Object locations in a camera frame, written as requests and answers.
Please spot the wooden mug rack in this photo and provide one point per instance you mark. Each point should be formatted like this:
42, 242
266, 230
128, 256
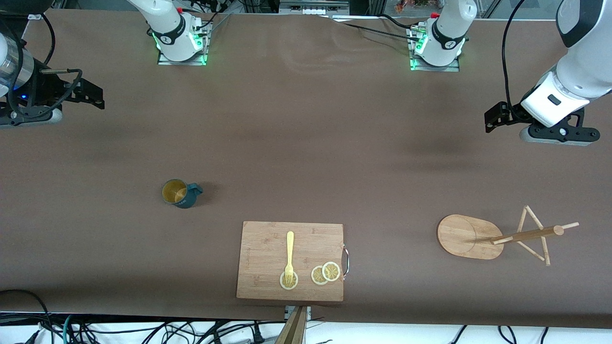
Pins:
464, 236

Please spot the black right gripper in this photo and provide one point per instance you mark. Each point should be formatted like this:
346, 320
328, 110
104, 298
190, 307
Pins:
48, 90

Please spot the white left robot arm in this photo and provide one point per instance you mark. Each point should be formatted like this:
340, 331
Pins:
578, 71

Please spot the metal bracket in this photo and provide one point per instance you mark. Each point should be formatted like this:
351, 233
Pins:
288, 313

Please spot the yellow plastic fork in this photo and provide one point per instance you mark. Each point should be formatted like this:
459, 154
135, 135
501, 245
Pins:
289, 248

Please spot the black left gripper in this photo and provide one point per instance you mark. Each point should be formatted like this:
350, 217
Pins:
511, 114

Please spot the teal mug with yellow inside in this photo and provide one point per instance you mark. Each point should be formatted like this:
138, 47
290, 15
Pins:
174, 192

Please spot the toy lemon slice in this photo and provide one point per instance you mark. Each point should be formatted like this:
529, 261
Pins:
294, 282
316, 276
331, 271

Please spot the white power strip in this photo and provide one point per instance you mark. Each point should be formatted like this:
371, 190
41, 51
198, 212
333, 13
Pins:
313, 9

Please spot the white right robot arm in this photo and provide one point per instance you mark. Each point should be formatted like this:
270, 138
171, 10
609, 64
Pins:
169, 33

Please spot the bamboo cutting board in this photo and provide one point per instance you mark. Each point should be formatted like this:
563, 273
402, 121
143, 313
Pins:
263, 258

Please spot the wooden bar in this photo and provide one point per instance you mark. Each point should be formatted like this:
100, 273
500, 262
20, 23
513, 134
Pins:
294, 329

